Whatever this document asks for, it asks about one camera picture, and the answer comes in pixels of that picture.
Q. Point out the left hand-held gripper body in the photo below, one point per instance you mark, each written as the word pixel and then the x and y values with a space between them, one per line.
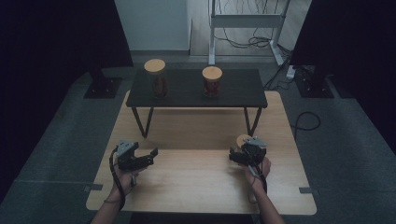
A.
pixel 126 148

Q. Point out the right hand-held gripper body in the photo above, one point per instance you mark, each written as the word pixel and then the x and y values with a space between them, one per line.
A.
pixel 255 151

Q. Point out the dark curtain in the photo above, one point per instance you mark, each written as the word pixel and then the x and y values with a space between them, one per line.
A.
pixel 351 37
pixel 46 46

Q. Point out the wooden cup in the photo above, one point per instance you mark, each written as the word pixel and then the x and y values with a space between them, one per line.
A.
pixel 212 73
pixel 241 140

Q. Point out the person's left hand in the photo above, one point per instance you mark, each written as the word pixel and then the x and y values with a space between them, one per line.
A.
pixel 124 182

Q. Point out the white desk frame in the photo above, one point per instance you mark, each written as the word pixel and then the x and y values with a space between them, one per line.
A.
pixel 246 21

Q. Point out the tall glass jar wooden lid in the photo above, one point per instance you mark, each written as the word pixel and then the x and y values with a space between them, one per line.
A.
pixel 154 66

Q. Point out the black stand base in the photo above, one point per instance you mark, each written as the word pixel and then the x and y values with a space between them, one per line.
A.
pixel 313 88
pixel 104 88

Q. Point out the person's right hand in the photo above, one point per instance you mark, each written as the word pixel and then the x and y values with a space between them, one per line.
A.
pixel 258 175

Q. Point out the grey tape marker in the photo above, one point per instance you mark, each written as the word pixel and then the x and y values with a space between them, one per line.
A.
pixel 93 187
pixel 305 190

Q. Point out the black shelf with metal legs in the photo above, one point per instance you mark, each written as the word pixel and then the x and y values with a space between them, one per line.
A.
pixel 186 93

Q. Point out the white power strip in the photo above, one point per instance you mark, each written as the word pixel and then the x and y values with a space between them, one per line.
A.
pixel 291 72

